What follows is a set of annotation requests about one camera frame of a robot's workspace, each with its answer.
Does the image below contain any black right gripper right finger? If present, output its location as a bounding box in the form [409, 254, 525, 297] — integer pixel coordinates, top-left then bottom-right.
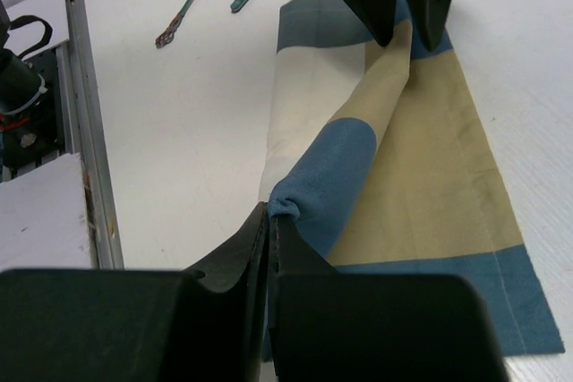
[268, 216, 508, 381]

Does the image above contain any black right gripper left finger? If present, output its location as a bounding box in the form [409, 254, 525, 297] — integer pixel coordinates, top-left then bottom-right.
[1, 204, 269, 381]

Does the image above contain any blue beige cloth placemat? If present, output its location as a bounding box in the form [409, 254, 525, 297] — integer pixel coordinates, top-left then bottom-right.
[259, 0, 565, 356]

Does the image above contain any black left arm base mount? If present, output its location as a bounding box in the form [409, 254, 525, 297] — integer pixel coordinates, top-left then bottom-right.
[1, 7, 65, 181]

